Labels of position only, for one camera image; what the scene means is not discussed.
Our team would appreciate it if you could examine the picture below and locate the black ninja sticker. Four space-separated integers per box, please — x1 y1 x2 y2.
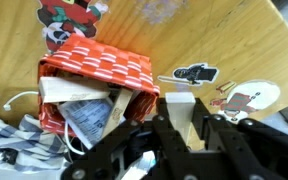
157 62 220 87

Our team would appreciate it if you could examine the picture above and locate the red woven basket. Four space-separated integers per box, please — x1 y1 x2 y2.
37 32 161 138

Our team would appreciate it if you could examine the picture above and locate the wooden table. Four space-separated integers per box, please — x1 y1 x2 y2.
0 0 288 151

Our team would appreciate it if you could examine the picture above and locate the round santa sticker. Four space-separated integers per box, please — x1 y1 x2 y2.
209 78 282 124

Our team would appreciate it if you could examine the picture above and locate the narrow wooden plank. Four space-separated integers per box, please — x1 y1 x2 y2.
101 87 134 140

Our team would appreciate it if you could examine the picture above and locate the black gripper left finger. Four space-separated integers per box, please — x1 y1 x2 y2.
61 97 192 180

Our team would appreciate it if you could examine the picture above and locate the blue white striped cloth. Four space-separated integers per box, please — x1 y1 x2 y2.
0 113 72 175

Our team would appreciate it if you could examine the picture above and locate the white cable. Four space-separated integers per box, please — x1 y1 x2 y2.
2 90 86 157

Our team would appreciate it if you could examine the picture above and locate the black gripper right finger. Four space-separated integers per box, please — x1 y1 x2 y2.
190 97 288 180

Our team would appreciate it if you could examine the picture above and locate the pale wooden plank toy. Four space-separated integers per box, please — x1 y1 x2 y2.
164 91 197 148

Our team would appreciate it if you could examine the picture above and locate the wide wooden plank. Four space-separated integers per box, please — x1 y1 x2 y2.
38 76 111 105

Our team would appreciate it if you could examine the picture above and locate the red pirate sticker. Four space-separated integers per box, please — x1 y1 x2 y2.
36 0 110 55

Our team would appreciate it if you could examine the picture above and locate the small sled sticker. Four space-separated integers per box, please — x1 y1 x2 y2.
215 80 238 95

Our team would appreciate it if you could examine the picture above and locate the purple faded sticker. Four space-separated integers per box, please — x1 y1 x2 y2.
139 0 187 25

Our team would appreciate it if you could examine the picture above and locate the printed paper card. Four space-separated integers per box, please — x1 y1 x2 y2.
57 97 127 150

